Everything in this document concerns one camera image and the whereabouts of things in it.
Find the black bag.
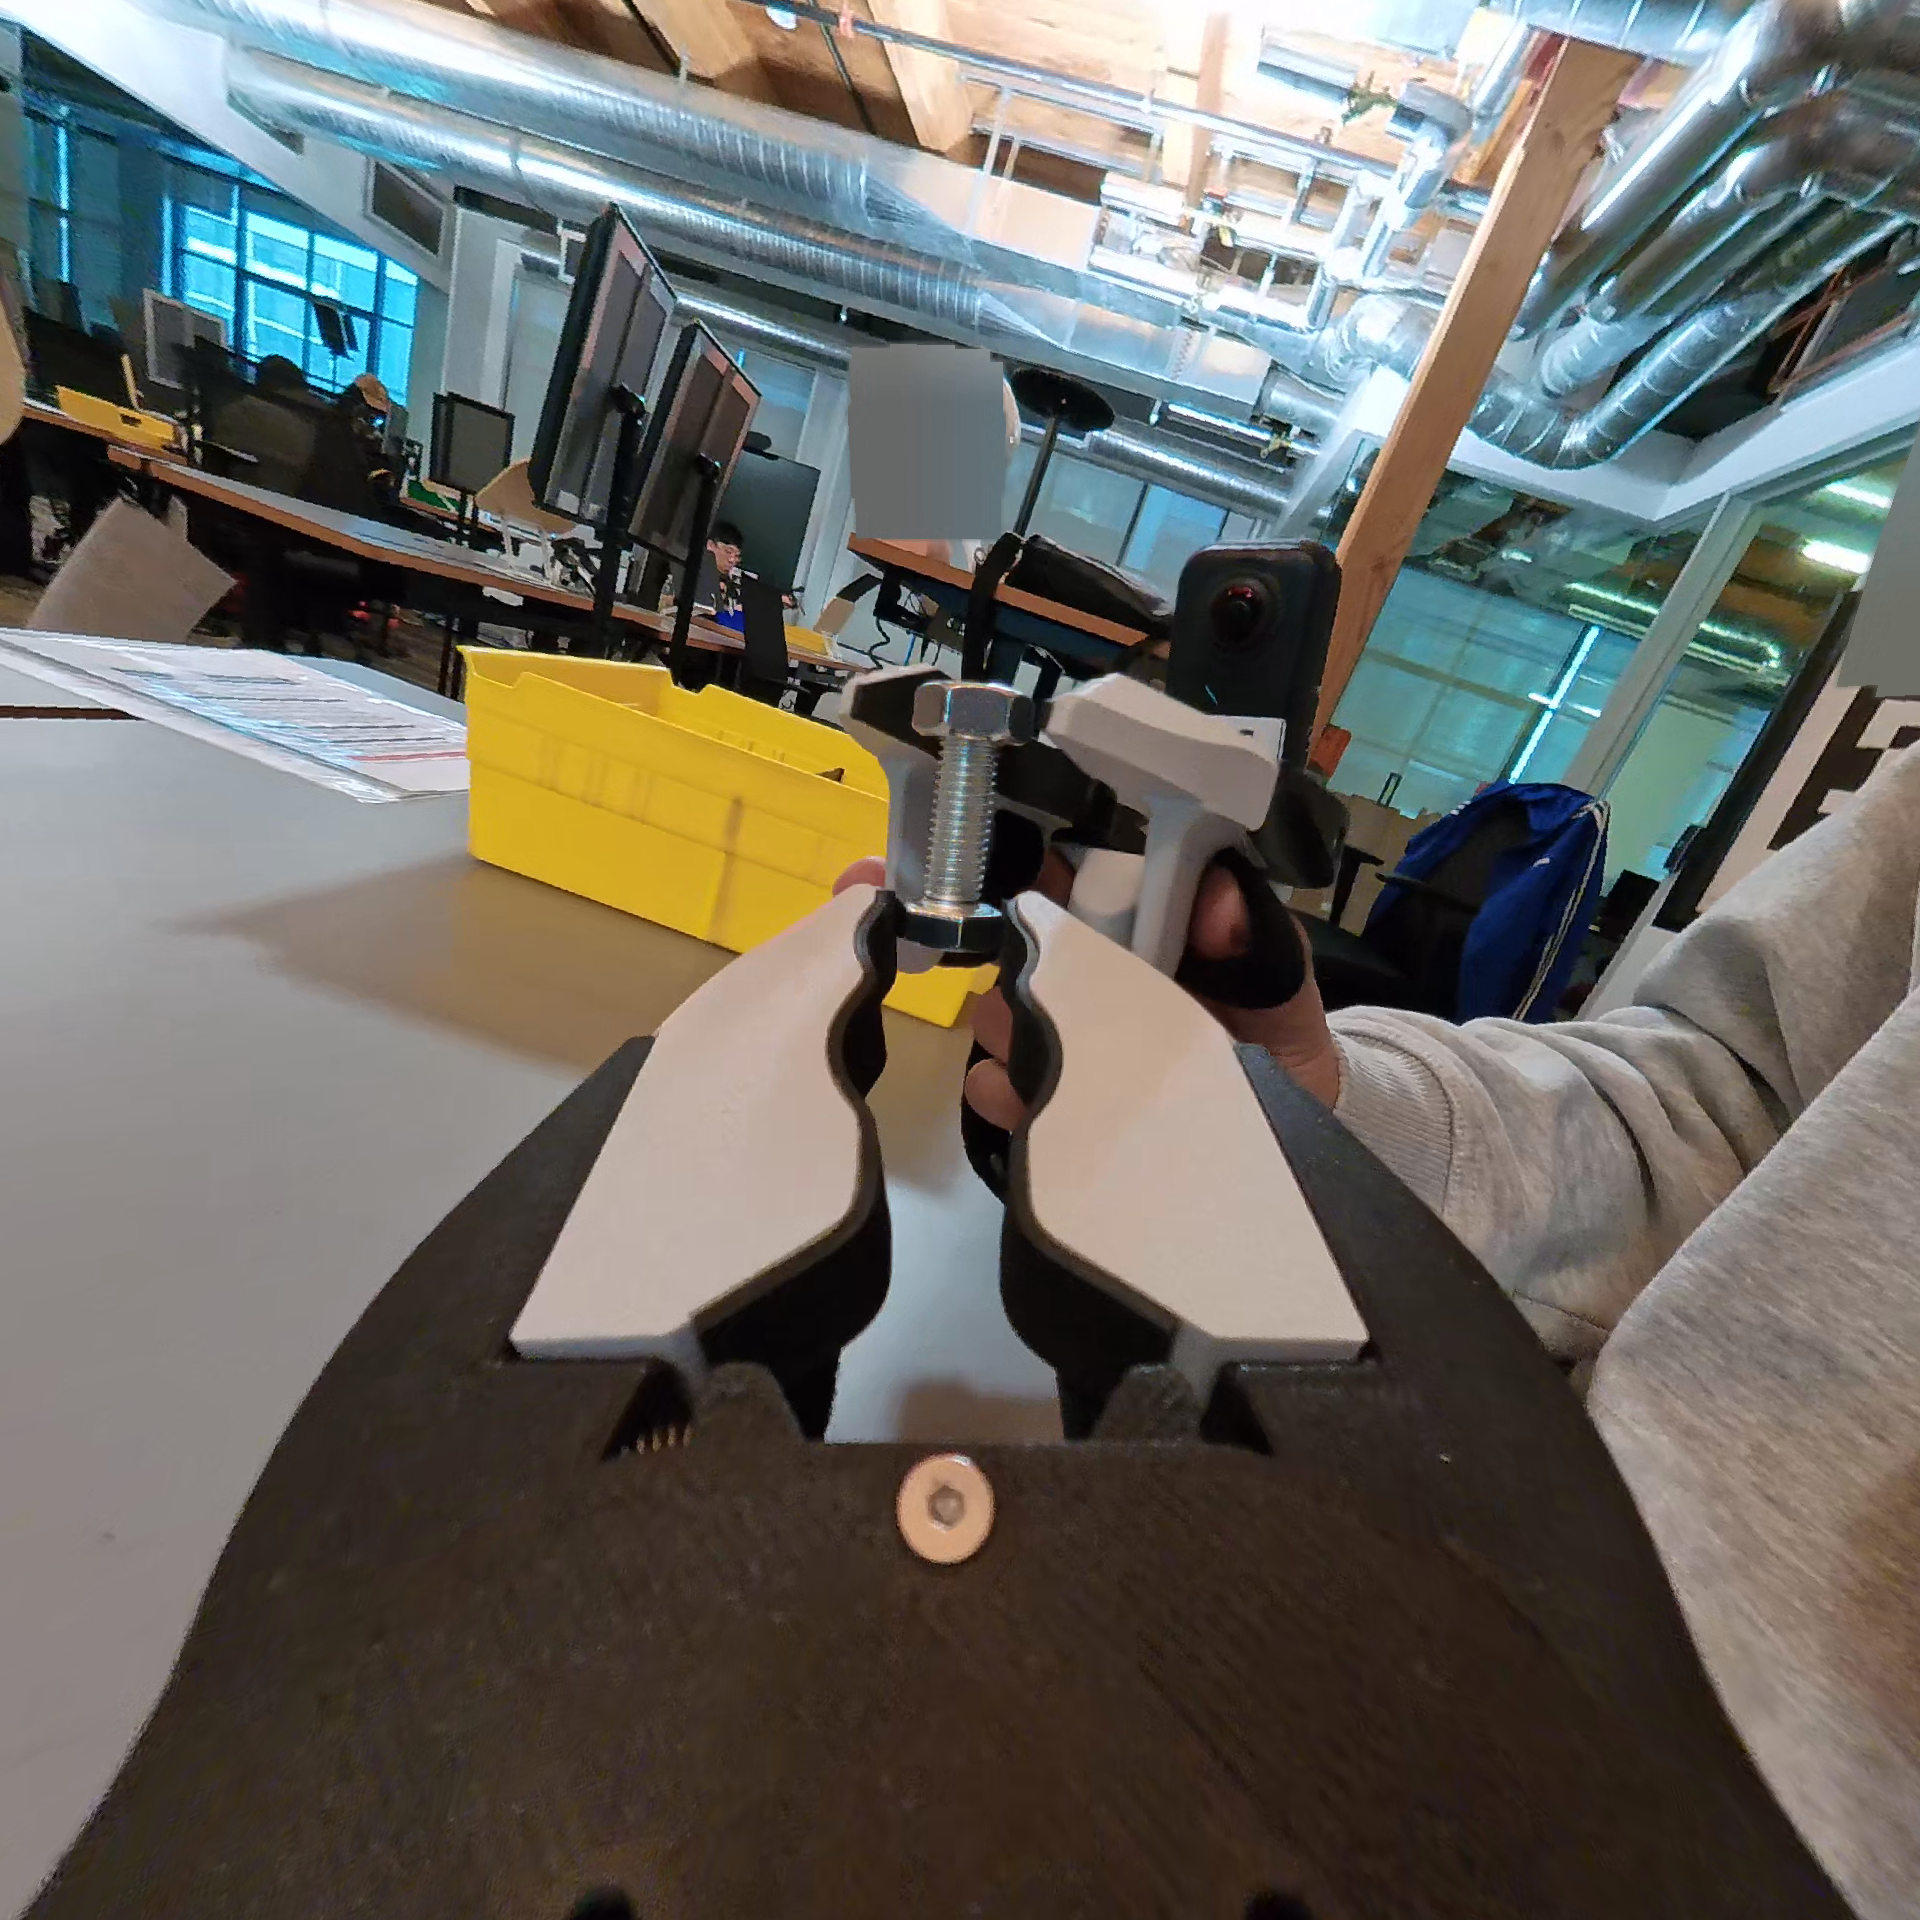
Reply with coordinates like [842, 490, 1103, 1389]
[1001, 533, 1173, 617]

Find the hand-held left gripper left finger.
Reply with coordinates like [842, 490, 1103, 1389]
[509, 892, 903, 1437]

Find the yellow plastic bin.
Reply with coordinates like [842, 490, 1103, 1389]
[461, 644, 1000, 1028]
[57, 387, 178, 452]

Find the person's grey sweatshirt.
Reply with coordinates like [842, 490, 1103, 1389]
[1583, 780, 1920, 1920]

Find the black white marker board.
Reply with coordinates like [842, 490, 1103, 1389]
[1697, 682, 1920, 933]

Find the long wooden office desk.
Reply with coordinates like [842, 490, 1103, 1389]
[113, 441, 842, 664]

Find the wooden pillar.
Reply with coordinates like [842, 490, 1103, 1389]
[1328, 36, 1615, 677]

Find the laminated paper sheet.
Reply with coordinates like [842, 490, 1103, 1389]
[0, 632, 471, 804]

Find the wooden standing desk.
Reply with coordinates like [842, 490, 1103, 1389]
[849, 536, 1173, 677]

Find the person's right hand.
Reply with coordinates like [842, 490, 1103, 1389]
[830, 849, 1347, 1203]

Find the silver air duct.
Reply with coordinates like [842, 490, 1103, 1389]
[225, 36, 1113, 303]

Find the silver hex nut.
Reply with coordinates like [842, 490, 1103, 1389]
[907, 682, 1041, 753]

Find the black computer monitor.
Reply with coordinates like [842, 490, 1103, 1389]
[529, 201, 682, 528]
[632, 320, 759, 565]
[720, 451, 825, 579]
[433, 394, 517, 497]

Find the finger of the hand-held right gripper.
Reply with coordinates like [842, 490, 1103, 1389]
[1042, 672, 1297, 981]
[845, 669, 962, 904]

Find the person's right forearm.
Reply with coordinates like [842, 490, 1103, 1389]
[1323, 960, 1802, 1360]

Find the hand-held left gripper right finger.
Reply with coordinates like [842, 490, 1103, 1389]
[998, 892, 1378, 1443]

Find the silver hex bolt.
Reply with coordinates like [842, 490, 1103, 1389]
[886, 680, 1041, 970]

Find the black office chair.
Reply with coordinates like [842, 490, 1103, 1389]
[1306, 840, 1443, 977]

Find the grey desk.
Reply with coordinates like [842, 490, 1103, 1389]
[0, 660, 1051, 1907]

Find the blue jacket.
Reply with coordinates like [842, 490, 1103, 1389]
[1373, 785, 1609, 1023]

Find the white paper card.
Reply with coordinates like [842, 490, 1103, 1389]
[29, 504, 240, 640]

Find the black pole with disc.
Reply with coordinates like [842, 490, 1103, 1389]
[1001, 376, 1115, 548]

